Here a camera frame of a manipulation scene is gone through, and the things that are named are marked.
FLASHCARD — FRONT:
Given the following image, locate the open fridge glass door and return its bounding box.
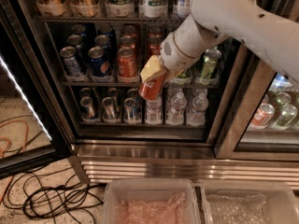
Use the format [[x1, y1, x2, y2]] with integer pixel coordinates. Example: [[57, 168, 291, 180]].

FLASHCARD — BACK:
[[0, 7, 71, 179]]

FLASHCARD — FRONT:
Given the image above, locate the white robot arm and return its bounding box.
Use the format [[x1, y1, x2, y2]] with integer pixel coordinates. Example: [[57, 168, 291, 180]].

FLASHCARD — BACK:
[[140, 0, 299, 86]]

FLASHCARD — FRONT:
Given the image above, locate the left clear plastic bin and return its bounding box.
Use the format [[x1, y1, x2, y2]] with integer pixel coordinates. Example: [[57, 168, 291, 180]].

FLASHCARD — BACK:
[[102, 178, 201, 224]]

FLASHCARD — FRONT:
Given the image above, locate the green soda can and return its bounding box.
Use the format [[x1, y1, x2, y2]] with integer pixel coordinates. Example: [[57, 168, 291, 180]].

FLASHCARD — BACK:
[[171, 69, 192, 85], [196, 49, 221, 85]]

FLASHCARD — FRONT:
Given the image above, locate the shelf can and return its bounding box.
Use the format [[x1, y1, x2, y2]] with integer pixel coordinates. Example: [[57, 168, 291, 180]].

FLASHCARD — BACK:
[[124, 98, 141, 124], [80, 97, 99, 120], [102, 97, 121, 123]]

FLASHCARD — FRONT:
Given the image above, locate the front silver diet pepsi can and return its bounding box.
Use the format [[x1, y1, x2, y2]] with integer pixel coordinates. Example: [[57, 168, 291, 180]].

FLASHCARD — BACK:
[[59, 46, 84, 77]]

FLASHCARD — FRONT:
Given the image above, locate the second row right coke can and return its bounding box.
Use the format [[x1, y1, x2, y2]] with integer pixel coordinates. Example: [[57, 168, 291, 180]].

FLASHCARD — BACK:
[[148, 36, 162, 56]]

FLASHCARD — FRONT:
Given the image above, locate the front right green soda can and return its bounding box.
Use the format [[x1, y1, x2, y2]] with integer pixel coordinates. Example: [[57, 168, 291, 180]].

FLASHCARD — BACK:
[[196, 49, 221, 85]]

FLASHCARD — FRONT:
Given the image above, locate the clear plastic bin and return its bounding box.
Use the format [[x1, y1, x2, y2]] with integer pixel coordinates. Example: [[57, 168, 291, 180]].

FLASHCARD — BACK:
[[102, 178, 201, 224], [201, 180, 299, 224]]

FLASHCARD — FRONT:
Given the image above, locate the right water bottle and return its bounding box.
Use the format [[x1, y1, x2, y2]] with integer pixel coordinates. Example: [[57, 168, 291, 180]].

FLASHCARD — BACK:
[[187, 92, 209, 127]]

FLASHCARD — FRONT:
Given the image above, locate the middle water bottle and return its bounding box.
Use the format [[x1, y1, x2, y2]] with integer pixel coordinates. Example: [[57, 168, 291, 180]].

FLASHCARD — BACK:
[[166, 91, 187, 126]]

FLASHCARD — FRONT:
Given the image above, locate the bottom shelf middle can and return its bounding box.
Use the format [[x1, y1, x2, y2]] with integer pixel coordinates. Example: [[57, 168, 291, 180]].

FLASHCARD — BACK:
[[102, 97, 121, 123]]

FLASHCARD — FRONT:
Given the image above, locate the second row red coke can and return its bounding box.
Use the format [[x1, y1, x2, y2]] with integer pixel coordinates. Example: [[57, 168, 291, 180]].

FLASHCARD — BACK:
[[120, 35, 135, 49]]

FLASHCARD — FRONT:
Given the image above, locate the left water bottle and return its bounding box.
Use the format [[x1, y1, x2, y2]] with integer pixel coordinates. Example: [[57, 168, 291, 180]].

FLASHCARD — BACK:
[[146, 97, 163, 125]]

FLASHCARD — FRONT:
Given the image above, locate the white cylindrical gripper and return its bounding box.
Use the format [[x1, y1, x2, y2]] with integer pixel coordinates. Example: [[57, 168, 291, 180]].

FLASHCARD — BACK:
[[140, 32, 200, 82]]

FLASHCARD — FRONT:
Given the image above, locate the front left green soda can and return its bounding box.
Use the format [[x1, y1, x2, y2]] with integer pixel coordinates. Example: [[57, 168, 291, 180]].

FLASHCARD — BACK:
[[171, 69, 192, 85]]

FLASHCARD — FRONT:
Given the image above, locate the water bottle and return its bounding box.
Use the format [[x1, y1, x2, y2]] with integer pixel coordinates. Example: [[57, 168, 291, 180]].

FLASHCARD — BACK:
[[187, 92, 209, 127], [146, 97, 163, 125], [166, 91, 187, 126]]

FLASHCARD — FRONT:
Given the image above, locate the top shelf green tea bottle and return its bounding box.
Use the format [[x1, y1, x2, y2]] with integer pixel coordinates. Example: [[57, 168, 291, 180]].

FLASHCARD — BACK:
[[106, 0, 134, 18]]

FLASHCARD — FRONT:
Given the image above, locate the bottom shelf left can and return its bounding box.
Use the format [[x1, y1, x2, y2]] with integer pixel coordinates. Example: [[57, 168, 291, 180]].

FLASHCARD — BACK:
[[80, 97, 99, 120]]

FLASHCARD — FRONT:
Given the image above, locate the right clear plastic bin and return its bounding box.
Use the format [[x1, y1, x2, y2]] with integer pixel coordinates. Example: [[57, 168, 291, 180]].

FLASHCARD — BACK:
[[201, 180, 299, 224]]

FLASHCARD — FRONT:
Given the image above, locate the black floor cable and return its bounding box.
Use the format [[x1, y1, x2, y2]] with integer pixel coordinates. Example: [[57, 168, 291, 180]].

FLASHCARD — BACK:
[[2, 162, 106, 224]]

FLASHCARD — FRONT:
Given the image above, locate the orange floor cable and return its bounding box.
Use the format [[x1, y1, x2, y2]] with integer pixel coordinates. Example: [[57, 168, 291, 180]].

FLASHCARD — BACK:
[[0, 115, 30, 203]]

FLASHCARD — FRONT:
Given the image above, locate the red can behind right door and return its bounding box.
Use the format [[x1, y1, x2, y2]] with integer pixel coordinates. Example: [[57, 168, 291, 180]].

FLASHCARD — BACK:
[[249, 104, 275, 129]]

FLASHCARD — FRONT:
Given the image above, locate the front blue pepsi can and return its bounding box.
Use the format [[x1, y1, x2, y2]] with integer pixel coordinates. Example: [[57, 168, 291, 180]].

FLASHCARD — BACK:
[[88, 46, 112, 77]]

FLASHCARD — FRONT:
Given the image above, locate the bottom shelf right can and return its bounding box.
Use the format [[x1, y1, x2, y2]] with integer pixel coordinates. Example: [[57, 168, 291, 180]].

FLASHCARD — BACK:
[[124, 98, 141, 124]]

